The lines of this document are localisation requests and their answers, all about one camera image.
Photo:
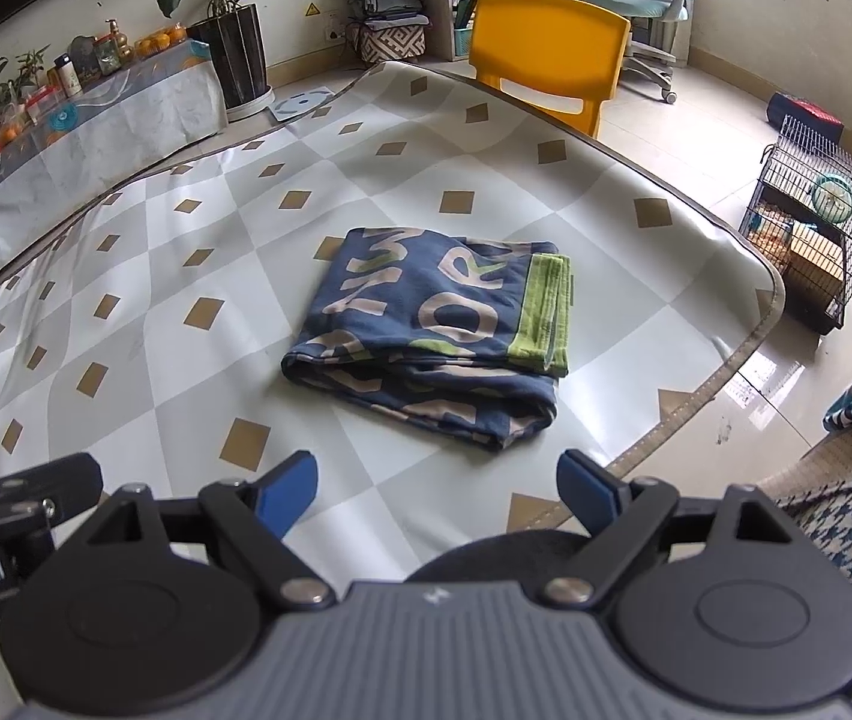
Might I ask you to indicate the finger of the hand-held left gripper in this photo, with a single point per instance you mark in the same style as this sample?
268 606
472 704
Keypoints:
36 486

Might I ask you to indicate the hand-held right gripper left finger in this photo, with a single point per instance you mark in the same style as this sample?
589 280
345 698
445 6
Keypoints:
291 491

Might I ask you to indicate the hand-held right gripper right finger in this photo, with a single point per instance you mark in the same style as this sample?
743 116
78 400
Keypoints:
583 489

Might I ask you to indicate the blue letter-print shirt green hem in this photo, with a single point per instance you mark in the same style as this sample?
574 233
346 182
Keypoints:
441 292

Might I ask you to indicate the white grey checkered tablecloth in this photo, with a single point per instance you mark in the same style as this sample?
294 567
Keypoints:
246 240

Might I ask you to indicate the long table with printed cover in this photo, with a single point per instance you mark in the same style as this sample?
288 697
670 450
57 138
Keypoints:
96 135

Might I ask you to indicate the blue patterned floor scale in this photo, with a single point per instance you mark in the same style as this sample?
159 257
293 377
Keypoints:
302 101

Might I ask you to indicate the dark red pouch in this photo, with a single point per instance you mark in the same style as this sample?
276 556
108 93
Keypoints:
805 114

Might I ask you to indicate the yellow plastic box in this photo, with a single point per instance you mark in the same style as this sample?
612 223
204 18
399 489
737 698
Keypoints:
550 45

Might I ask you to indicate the patterned woven basket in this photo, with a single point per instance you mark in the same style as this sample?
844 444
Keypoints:
392 43

